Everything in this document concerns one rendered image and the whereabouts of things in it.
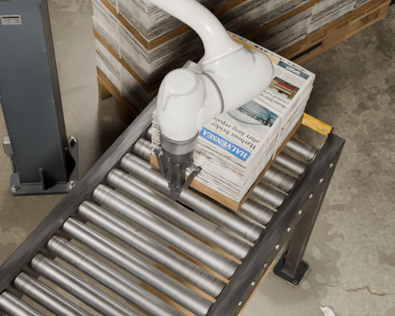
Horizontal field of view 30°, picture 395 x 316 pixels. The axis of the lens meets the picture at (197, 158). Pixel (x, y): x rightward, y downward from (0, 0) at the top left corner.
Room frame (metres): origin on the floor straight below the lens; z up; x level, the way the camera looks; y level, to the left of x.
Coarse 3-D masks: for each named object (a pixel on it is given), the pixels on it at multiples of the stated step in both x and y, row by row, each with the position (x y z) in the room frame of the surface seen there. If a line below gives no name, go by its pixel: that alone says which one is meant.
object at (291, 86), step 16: (256, 48) 1.45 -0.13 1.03; (288, 64) 1.40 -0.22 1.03; (272, 80) 1.34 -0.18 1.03; (288, 80) 1.34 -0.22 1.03; (304, 80) 1.35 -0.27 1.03; (272, 96) 1.28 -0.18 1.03; (288, 96) 1.29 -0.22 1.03; (304, 96) 1.34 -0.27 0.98; (288, 112) 1.25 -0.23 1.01; (288, 128) 1.30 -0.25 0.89
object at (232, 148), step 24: (216, 120) 1.18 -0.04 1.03; (240, 120) 1.19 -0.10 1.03; (264, 120) 1.20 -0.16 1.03; (216, 144) 1.11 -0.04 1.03; (240, 144) 1.11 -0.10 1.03; (264, 144) 1.13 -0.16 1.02; (216, 168) 1.10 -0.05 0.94; (240, 168) 1.06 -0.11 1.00; (264, 168) 1.18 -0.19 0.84; (240, 192) 1.06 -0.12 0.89
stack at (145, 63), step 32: (96, 0) 2.06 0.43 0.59; (128, 0) 1.90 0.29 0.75; (224, 0) 2.04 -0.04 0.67; (256, 0) 2.15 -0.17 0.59; (288, 0) 2.27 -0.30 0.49; (352, 0) 2.56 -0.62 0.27; (128, 32) 1.91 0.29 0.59; (160, 32) 1.85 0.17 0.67; (192, 32) 1.94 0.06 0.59; (288, 32) 2.31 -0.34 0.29; (128, 64) 1.91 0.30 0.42; (160, 64) 1.84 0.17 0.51; (128, 96) 1.93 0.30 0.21
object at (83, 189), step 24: (144, 120) 1.34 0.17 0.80; (120, 144) 1.25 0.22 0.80; (96, 168) 1.16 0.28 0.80; (120, 168) 1.20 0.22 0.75; (72, 192) 1.07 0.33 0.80; (48, 216) 0.99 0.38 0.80; (72, 216) 1.01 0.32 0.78; (24, 240) 0.91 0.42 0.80; (48, 240) 0.92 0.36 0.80; (24, 264) 0.84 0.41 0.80; (0, 288) 0.77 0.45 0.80; (0, 312) 0.74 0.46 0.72
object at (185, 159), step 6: (162, 150) 1.01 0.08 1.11; (192, 150) 1.01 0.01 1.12; (168, 156) 1.00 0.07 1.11; (174, 156) 0.99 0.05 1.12; (180, 156) 0.99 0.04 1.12; (186, 156) 1.00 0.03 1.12; (192, 156) 1.02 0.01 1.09; (174, 162) 1.02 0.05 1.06; (180, 162) 0.99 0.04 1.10; (186, 162) 1.00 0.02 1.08; (186, 168) 1.01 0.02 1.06
